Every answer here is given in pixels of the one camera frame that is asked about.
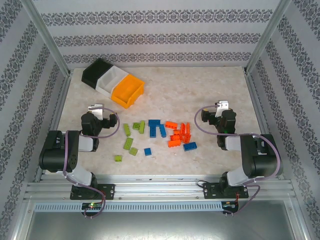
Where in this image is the green rectangular lego brick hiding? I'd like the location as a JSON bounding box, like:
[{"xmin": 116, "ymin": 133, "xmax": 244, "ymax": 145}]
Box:
[{"xmin": 124, "ymin": 137, "xmax": 135, "ymax": 151}]

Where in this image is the orange plastic bin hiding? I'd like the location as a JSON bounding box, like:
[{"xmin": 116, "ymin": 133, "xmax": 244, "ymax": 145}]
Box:
[{"xmin": 111, "ymin": 74, "xmax": 146, "ymax": 110}]

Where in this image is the blue rectangular lego brick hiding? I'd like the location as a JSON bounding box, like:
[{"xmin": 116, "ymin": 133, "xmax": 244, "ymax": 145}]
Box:
[{"xmin": 182, "ymin": 141, "xmax": 198, "ymax": 152}]

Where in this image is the blue L-shaped lego piece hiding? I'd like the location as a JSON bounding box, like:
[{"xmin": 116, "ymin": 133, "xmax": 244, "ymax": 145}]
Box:
[{"xmin": 148, "ymin": 119, "xmax": 161, "ymax": 139}]

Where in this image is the white plastic bin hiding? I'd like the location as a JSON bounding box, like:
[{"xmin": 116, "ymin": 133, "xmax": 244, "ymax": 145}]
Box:
[{"xmin": 94, "ymin": 65, "xmax": 129, "ymax": 99}]

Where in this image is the long blue lego brick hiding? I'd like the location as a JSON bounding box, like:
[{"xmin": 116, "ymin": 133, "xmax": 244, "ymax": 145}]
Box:
[{"xmin": 156, "ymin": 124, "xmax": 167, "ymax": 139}]

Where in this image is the black plastic bin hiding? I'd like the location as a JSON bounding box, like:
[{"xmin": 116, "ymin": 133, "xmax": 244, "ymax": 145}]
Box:
[{"xmin": 81, "ymin": 57, "xmax": 116, "ymax": 90}]

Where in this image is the small circuit board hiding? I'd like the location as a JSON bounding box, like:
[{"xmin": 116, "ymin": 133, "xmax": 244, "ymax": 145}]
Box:
[
  {"xmin": 221, "ymin": 201, "xmax": 239, "ymax": 210},
  {"xmin": 81, "ymin": 202, "xmax": 104, "ymax": 210}
]

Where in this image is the grey metal sheet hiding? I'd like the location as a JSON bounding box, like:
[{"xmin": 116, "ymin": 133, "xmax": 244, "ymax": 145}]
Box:
[{"xmin": 24, "ymin": 199, "xmax": 308, "ymax": 240}]

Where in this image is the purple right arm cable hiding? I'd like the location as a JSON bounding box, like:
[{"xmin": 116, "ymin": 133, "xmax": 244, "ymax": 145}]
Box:
[{"xmin": 194, "ymin": 105, "xmax": 282, "ymax": 217}]

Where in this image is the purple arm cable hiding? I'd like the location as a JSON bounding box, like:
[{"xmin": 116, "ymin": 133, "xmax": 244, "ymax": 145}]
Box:
[
  {"xmin": 194, "ymin": 105, "xmax": 282, "ymax": 217},
  {"xmin": 62, "ymin": 107, "xmax": 121, "ymax": 219}
]

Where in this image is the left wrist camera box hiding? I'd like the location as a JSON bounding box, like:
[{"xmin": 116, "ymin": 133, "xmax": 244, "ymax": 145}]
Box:
[{"xmin": 87, "ymin": 103, "xmax": 105, "ymax": 120}]

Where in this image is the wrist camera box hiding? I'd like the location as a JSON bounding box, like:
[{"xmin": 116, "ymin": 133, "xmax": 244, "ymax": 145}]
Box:
[
  {"xmin": 215, "ymin": 100, "xmax": 231, "ymax": 111},
  {"xmin": 87, "ymin": 103, "xmax": 105, "ymax": 120}
]

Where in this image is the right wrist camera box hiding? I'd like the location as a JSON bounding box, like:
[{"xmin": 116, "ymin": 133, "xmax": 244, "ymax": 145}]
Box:
[{"xmin": 215, "ymin": 100, "xmax": 231, "ymax": 111}]

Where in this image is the aluminium side rail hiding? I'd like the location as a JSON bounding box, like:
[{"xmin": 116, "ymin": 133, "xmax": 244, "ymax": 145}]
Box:
[
  {"xmin": 243, "ymin": 68, "xmax": 286, "ymax": 180},
  {"xmin": 33, "ymin": 71, "xmax": 73, "ymax": 182}
]

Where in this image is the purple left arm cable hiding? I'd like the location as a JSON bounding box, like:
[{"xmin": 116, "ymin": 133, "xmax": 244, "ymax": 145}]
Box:
[{"xmin": 62, "ymin": 107, "xmax": 121, "ymax": 219}]

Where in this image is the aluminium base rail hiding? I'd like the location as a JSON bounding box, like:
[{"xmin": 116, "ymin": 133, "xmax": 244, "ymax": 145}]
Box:
[{"xmin": 23, "ymin": 173, "xmax": 293, "ymax": 201}]

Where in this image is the slotted grey cable duct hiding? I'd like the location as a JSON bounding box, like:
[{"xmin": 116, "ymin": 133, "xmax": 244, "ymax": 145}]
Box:
[{"xmin": 33, "ymin": 201, "xmax": 223, "ymax": 213}]

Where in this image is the aluminium frame post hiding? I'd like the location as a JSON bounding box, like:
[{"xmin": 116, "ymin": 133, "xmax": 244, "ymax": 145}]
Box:
[
  {"xmin": 244, "ymin": 0, "xmax": 293, "ymax": 73},
  {"xmin": 284, "ymin": 199, "xmax": 313, "ymax": 240},
  {"xmin": 19, "ymin": 0, "xmax": 72, "ymax": 76},
  {"xmin": 9, "ymin": 197, "xmax": 35, "ymax": 240}
]

